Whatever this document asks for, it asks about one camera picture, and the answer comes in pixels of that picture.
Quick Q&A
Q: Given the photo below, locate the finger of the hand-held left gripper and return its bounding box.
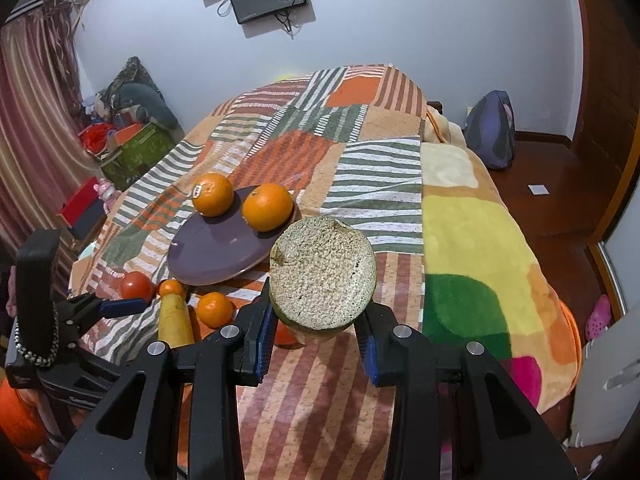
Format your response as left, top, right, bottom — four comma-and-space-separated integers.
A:
35, 347, 132, 407
54, 292, 149, 343

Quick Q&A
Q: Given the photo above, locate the red box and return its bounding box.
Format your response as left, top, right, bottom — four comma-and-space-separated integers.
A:
58, 177, 109, 239

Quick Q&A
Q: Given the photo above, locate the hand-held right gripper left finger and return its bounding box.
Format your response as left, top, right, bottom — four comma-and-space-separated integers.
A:
50, 291, 279, 480

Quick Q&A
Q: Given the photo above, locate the orange with sticker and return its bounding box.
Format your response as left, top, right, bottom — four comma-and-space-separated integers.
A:
191, 172, 234, 218

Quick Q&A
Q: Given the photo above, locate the orange cloth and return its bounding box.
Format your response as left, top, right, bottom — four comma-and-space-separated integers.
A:
0, 379, 52, 453

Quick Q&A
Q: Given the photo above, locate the striped patchwork blanket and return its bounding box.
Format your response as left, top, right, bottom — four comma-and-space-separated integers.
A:
69, 64, 427, 480

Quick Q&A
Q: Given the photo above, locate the pink toy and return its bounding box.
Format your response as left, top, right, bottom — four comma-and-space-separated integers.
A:
95, 179, 119, 212

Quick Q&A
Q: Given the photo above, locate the purple plate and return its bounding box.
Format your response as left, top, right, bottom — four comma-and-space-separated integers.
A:
166, 186, 303, 286

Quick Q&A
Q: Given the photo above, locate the yellow banana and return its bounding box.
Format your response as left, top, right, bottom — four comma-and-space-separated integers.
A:
158, 294, 195, 348

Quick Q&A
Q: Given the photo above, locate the red tomato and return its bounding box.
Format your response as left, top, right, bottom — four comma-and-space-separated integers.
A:
120, 271, 154, 302

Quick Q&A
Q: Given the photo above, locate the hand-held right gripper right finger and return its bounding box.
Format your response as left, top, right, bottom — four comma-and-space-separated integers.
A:
352, 302, 577, 480

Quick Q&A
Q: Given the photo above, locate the large orange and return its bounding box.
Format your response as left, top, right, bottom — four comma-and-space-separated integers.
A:
242, 183, 295, 233

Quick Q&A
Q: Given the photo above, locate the camouflage cushion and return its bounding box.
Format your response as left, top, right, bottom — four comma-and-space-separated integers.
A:
106, 56, 166, 106

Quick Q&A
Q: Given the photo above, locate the green box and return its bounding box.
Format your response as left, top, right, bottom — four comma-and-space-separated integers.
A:
99, 124, 176, 192

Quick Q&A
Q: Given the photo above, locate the wooden door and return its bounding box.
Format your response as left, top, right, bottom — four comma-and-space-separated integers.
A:
569, 0, 640, 253

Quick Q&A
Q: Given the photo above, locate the red plastic bag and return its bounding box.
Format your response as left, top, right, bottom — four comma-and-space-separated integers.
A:
78, 122, 114, 154

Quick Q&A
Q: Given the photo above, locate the colourful fleece blanket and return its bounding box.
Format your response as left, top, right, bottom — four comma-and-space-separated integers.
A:
419, 105, 583, 413

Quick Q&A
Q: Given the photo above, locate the pink clog shoe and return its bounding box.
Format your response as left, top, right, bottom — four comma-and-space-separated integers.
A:
585, 294, 612, 341

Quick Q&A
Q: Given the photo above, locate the white board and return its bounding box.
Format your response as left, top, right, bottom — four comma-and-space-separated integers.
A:
569, 310, 640, 447

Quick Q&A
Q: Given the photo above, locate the purple grey backpack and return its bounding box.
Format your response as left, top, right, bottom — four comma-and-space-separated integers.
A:
462, 91, 516, 170

